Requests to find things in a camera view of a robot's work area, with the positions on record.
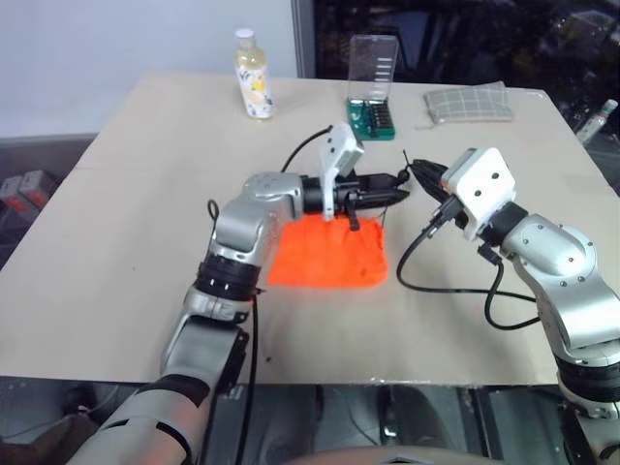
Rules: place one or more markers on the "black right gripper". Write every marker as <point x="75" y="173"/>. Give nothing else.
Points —
<point x="443" y="188"/>

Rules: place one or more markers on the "dark window frame post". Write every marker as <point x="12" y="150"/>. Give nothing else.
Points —
<point x="303" y="39"/>

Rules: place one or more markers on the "grey and red box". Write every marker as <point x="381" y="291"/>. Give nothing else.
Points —
<point x="12" y="198"/>
<point x="39" y="189"/>

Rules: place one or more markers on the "clear bottle green label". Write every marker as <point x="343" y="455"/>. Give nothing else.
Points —
<point x="598" y="121"/>

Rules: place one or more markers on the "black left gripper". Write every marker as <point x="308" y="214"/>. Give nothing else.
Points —
<point x="346" y="196"/>

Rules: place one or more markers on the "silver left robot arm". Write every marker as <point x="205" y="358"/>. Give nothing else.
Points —
<point x="252" y="208"/>

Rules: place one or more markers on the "grey checked fabric pouch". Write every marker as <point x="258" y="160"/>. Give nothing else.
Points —
<point x="467" y="104"/>

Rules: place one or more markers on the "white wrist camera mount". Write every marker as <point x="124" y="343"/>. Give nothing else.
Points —
<point x="339" y="150"/>
<point x="484" y="189"/>

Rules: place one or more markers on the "yellow drink bottle white cap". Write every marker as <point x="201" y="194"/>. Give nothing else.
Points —
<point x="254" y="82"/>

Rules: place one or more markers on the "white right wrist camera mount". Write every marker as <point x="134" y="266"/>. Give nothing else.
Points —
<point x="484" y="189"/>

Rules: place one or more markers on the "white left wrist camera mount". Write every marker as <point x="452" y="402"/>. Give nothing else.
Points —
<point x="339" y="150"/>

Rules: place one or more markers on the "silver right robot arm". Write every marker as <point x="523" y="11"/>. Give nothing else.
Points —
<point x="562" y="261"/>

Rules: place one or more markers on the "green bit case clear lid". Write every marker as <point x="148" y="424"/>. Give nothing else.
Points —
<point x="373" y="118"/>

